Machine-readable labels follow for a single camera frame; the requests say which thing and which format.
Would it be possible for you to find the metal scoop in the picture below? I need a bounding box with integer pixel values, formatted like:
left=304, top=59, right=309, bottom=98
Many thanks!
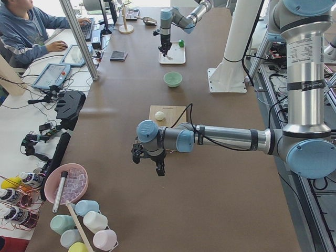
left=135, top=16, right=157, bottom=26

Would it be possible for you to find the lower teach pendant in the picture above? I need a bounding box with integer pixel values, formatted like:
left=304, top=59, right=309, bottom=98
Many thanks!
left=31, top=64, right=71, bottom=90

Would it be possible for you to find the seated person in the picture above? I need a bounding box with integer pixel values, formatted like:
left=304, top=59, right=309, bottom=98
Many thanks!
left=0, top=0, right=92, bottom=69

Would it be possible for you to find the wooden cutting board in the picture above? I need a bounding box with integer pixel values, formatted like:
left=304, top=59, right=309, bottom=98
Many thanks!
left=149, top=106, right=185, bottom=127

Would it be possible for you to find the light green bowl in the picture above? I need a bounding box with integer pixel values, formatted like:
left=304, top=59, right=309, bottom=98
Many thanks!
left=163, top=71, right=183, bottom=88

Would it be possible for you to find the cup rack with cups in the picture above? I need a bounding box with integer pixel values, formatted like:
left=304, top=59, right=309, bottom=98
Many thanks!
left=50, top=200, right=119, bottom=251

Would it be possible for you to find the cream rabbit tray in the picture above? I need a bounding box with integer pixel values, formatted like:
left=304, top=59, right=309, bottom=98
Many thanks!
left=159, top=41, right=186, bottom=65

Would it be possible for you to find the white steamed bun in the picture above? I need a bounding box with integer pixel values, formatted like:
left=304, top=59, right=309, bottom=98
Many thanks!
left=154, top=111, right=165, bottom=121

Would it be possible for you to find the aluminium frame post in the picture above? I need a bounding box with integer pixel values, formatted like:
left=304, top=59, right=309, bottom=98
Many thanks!
left=59, top=0, right=99, bottom=81

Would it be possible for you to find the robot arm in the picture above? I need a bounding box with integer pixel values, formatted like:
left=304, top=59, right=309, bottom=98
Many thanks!
left=153, top=0, right=214, bottom=57
left=120, top=1, right=335, bottom=178

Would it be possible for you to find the upper teach pendant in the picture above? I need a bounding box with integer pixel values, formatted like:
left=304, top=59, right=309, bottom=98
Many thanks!
left=60, top=45, right=85, bottom=68

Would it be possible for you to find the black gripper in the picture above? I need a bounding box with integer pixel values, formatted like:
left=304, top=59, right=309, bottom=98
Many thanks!
left=144, top=149, right=166, bottom=176
left=158, top=34, right=172, bottom=56

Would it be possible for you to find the teach pendant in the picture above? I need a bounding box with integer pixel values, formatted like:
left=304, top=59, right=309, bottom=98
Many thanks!
left=60, top=45, right=85, bottom=68
left=31, top=64, right=71, bottom=90

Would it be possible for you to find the wooden mug tree stand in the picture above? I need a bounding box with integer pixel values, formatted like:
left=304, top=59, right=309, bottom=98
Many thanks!
left=118, top=2, right=134, bottom=34

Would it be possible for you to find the black keyboard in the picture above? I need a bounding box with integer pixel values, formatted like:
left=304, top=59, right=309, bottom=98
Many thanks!
left=80, top=18, right=95, bottom=41

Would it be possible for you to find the green lime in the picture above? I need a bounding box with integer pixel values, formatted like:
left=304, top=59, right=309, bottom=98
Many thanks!
left=178, top=39, right=184, bottom=48

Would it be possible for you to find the pink bowl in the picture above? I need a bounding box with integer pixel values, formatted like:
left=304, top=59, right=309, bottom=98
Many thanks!
left=44, top=163, right=89, bottom=205

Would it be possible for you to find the white camera pillar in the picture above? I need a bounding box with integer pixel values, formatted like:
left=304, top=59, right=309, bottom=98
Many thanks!
left=208, top=0, right=264, bottom=93

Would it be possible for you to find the folded grey cloth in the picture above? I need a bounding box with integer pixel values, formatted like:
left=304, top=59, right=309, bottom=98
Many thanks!
left=110, top=50, right=128, bottom=61

